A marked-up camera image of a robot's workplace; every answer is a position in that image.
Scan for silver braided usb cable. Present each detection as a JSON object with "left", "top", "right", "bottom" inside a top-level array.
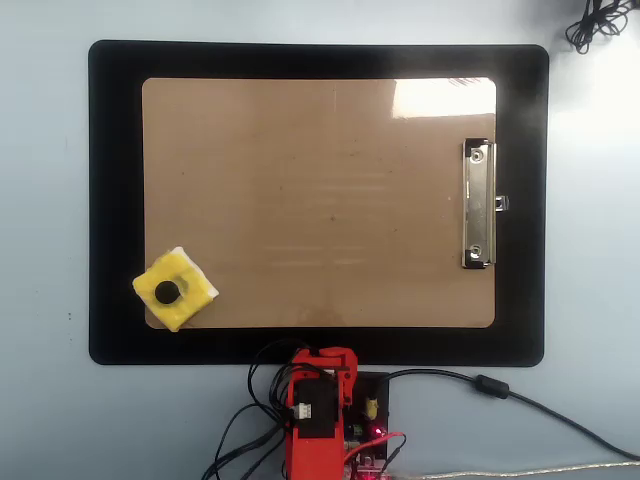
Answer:
[{"left": 394, "top": 462, "right": 640, "bottom": 480}]

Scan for black servo cables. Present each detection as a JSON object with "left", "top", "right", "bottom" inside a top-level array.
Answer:
[{"left": 199, "top": 338, "right": 321, "bottom": 480}]

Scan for thin red wire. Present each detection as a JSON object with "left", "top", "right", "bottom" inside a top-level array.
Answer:
[{"left": 344, "top": 430, "right": 407, "bottom": 467}]

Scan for black coiled cable bundle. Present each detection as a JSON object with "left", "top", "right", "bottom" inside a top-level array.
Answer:
[{"left": 564, "top": 0, "right": 640, "bottom": 55}]

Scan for black power cable with ferrite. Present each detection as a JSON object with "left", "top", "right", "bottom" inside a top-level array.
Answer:
[{"left": 387, "top": 368, "right": 640, "bottom": 461}]

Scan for brown clipboard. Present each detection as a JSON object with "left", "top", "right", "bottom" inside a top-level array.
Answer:
[{"left": 141, "top": 76, "right": 498, "bottom": 330}]

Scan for black robot base with electronics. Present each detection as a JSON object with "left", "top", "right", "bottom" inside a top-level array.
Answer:
[{"left": 347, "top": 372, "right": 392, "bottom": 480}]

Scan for yellow sponge with black knob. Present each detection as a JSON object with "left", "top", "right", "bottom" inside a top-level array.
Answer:
[{"left": 131, "top": 245, "right": 221, "bottom": 333}]

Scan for metal clipboard clip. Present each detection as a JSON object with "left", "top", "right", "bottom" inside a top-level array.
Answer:
[{"left": 460, "top": 137, "right": 511, "bottom": 270}]

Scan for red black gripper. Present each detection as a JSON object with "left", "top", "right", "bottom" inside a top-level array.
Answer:
[{"left": 285, "top": 346, "right": 360, "bottom": 402}]

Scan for black mat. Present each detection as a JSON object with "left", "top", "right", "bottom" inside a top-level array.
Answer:
[{"left": 88, "top": 39, "right": 550, "bottom": 367}]

